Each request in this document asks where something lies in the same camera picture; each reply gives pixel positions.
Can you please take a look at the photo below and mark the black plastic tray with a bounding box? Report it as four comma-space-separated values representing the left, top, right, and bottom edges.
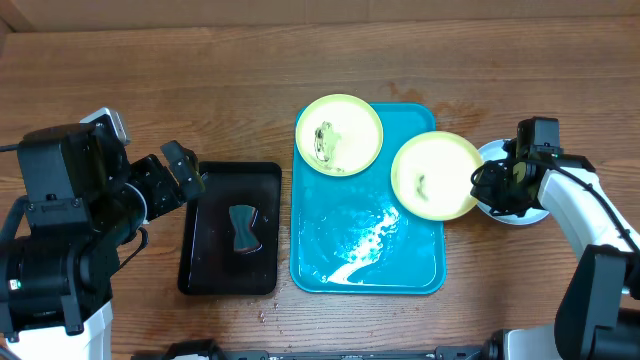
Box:
178, 162, 282, 295

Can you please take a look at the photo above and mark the white plate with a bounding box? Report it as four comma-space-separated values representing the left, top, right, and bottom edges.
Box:
477, 139, 549, 226

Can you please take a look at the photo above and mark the teal plastic tray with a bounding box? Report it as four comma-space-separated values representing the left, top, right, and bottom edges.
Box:
290, 102, 447, 295

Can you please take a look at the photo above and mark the yellow plate with small stain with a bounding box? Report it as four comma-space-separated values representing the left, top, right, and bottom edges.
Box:
391, 131, 484, 221

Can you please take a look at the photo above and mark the yellow plate with large stain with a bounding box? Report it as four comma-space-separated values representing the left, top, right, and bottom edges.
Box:
295, 94, 384, 177

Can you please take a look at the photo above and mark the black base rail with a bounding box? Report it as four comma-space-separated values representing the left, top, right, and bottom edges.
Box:
131, 339, 504, 360

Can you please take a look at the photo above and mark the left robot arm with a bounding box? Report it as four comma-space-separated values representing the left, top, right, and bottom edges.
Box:
1, 123, 204, 359

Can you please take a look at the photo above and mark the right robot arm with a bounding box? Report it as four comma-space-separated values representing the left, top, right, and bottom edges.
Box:
471, 117, 639, 360

